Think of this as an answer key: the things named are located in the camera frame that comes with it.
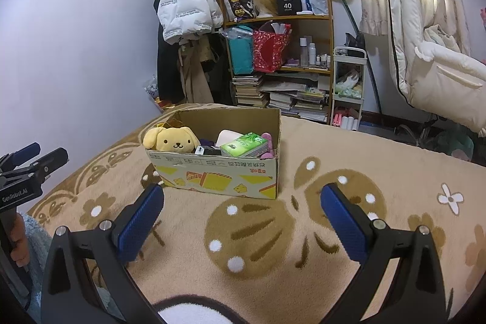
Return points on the wooden shelf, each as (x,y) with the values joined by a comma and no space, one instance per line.
(303,18)

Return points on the red patterned bag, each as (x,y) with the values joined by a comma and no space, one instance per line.
(269,50)

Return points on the cream coat on chair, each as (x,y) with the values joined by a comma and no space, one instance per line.
(410,5)

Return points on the pastel plush toys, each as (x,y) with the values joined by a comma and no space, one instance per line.
(347,85)

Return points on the yellow plush dog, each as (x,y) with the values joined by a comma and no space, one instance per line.
(174,141)

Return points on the teal bag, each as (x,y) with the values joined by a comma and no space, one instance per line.
(241,54)

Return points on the black hanging coat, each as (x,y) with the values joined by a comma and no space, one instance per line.
(169,69)

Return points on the pink and white bottles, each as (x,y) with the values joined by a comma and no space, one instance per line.
(345,121)

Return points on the group of toiletry bottles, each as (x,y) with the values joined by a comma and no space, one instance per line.
(313,54)

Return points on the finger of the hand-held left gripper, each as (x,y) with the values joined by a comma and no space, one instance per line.
(51,160)
(24,153)

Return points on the white rolling cart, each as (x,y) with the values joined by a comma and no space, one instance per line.
(341,51)

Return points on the person's left hand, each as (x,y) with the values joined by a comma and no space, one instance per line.
(19,240)

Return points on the printed cardboard box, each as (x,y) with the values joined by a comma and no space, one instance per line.
(212,176)

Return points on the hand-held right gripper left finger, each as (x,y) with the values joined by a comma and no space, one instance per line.
(138,225)

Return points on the beige hanging coat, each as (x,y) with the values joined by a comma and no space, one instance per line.
(195,81)

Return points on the green tissue pack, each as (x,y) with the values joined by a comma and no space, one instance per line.
(243,145)

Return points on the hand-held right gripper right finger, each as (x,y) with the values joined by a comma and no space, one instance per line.
(343,225)

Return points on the person's left forearm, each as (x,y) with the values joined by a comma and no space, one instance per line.
(36,252)

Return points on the black box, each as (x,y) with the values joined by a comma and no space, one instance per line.
(287,1)

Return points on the black tissue pack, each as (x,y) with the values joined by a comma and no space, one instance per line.
(209,150)

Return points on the pink plush bear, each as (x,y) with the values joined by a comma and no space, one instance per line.
(267,141)

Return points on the stack of books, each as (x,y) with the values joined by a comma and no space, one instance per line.
(246,92)

